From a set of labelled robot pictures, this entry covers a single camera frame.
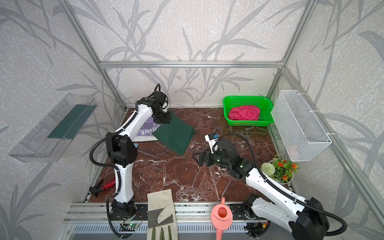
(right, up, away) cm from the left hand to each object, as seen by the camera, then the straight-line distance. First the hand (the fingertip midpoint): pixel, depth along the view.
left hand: (172, 116), depth 93 cm
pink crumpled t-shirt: (+51, +3, +18) cm, 54 cm away
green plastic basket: (+68, +10, +23) cm, 73 cm away
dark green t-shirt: (+2, -11, +6) cm, 13 cm away
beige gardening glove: (0, -50, -22) cm, 54 cm away
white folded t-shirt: (-16, -14, +7) cm, 23 cm away
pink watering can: (+27, -44, -30) cm, 60 cm away
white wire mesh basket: (+61, -8, -31) cm, 69 cm away
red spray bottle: (-38, -39, -13) cm, 56 cm away
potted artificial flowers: (+58, -27, -19) cm, 67 cm away
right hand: (+17, -17, -18) cm, 30 cm away
